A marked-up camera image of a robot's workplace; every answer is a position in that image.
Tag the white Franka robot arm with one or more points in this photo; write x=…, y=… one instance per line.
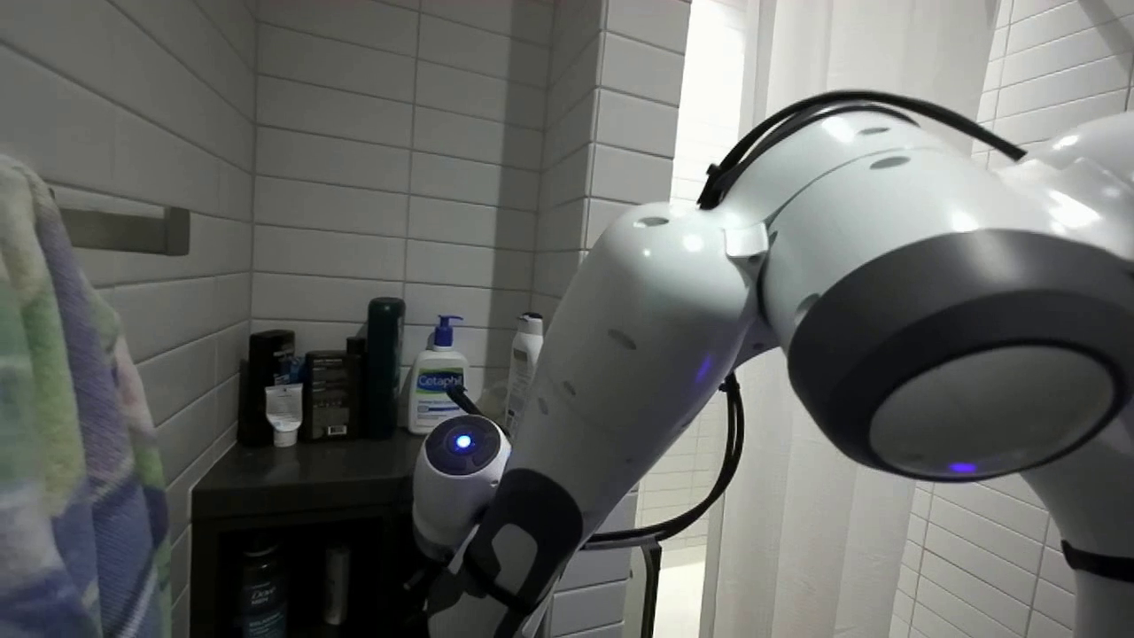
x=660, y=331

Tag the small white upturned tube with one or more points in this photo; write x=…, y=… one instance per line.
x=284, y=416

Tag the dark wooden shelf unit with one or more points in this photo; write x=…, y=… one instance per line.
x=306, y=472

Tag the white plastic bottle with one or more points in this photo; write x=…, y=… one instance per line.
x=521, y=356

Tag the white blue pump lotion bottle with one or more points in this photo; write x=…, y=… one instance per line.
x=433, y=392

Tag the tall dark green bottle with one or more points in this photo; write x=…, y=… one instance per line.
x=386, y=365

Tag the dark rectangular box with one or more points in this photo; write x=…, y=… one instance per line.
x=332, y=398

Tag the black bottle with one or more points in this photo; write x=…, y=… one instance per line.
x=266, y=392

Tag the white shower curtain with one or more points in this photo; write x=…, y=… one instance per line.
x=803, y=554

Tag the slim pale bottle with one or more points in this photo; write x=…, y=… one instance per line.
x=337, y=587

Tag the dark bottle with label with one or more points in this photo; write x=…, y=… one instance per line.
x=264, y=588

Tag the striped green blue towel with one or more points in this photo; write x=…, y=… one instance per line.
x=60, y=472

